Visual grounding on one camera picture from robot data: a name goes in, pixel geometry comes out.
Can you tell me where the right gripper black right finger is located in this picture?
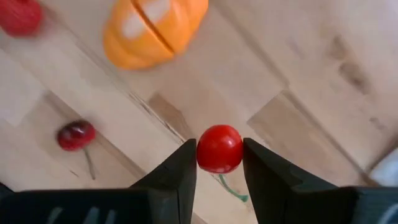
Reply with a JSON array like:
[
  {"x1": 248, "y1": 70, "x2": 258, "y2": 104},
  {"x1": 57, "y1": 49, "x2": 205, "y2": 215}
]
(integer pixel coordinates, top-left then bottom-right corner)
[{"x1": 242, "y1": 137, "x2": 359, "y2": 224}]

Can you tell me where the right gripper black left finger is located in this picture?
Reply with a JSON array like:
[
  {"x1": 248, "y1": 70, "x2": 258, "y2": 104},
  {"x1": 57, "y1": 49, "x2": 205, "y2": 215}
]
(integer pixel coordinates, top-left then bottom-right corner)
[{"x1": 129, "y1": 138, "x2": 198, "y2": 224}]

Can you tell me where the bright red toy cherry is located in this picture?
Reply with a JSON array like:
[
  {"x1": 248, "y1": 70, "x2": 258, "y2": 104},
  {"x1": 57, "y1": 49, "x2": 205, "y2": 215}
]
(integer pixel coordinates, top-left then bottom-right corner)
[{"x1": 196, "y1": 124, "x2": 249, "y2": 203}]

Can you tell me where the dark red cherry with stem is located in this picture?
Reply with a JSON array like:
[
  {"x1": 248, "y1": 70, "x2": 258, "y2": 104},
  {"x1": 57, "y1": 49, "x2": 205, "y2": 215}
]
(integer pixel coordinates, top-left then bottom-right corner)
[{"x1": 56, "y1": 119, "x2": 97, "y2": 181}]

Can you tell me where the orange toy pumpkin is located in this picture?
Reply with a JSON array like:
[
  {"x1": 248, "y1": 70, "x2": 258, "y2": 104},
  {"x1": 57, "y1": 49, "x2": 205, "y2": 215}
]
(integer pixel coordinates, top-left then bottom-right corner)
[{"x1": 102, "y1": 0, "x2": 210, "y2": 71}]

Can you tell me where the red toy raspberry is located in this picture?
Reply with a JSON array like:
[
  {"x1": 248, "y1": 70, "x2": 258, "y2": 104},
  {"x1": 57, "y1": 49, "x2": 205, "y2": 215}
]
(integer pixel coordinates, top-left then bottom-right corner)
[{"x1": 0, "y1": 0, "x2": 44, "y2": 37}]

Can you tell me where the white folded towel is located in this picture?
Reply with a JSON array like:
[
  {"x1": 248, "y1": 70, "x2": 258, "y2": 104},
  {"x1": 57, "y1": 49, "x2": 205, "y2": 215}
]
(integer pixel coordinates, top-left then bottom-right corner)
[{"x1": 368, "y1": 149, "x2": 398, "y2": 187}]

